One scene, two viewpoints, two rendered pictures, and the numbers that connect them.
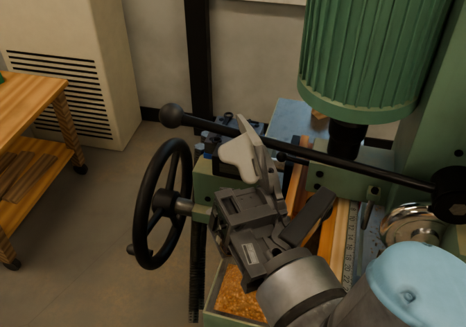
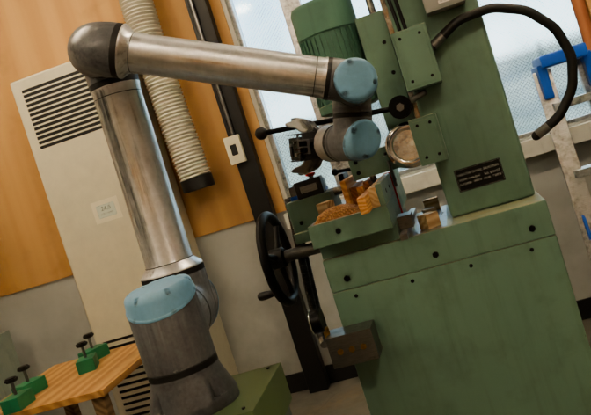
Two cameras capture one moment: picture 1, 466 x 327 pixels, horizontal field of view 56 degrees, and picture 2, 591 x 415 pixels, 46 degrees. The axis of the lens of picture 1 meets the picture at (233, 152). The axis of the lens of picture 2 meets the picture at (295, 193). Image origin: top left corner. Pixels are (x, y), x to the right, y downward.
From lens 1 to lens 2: 1.52 m
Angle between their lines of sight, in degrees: 39
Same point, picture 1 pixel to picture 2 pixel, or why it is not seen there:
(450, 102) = (382, 79)
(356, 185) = (377, 159)
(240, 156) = (295, 125)
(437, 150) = not seen: hidden behind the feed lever
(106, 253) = not seen: outside the picture
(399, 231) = (394, 147)
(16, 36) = (113, 322)
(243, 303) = (328, 213)
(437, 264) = not seen: hidden behind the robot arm
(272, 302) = (318, 138)
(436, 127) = (385, 94)
